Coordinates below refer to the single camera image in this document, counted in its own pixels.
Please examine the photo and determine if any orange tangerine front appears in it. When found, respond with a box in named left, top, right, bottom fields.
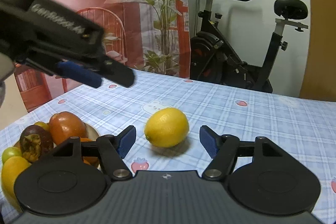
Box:
left=80, top=138, right=99, bottom=168

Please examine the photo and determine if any cream round plate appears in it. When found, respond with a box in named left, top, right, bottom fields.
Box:
left=12, top=122, right=102, bottom=169

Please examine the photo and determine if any red apple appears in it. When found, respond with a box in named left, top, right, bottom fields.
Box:
left=49, top=111, right=88, bottom=145

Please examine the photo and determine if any yellow lemon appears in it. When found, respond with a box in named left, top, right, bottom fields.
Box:
left=144, top=107, right=189, bottom=148
left=1, top=156, right=31, bottom=213

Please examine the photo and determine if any yellow-green round fruit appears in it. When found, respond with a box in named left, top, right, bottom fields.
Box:
left=34, top=121, right=49, bottom=131

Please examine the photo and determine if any green round fruit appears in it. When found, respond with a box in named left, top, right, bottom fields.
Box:
left=2, top=147, right=22, bottom=164

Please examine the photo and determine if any gloved left hand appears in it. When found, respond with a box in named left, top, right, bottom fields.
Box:
left=0, top=53, right=15, bottom=106

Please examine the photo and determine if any blue plaid tablecloth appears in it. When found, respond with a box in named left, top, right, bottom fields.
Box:
left=1, top=72, right=335, bottom=223

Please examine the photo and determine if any printed room backdrop cloth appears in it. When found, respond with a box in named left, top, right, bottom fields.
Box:
left=12, top=0, right=192, bottom=113

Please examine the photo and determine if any black exercise bike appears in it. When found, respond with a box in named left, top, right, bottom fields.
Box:
left=190, top=0, right=309, bottom=96

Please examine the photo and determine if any wooden door panel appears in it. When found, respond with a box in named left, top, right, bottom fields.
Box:
left=299, top=0, right=335, bottom=102

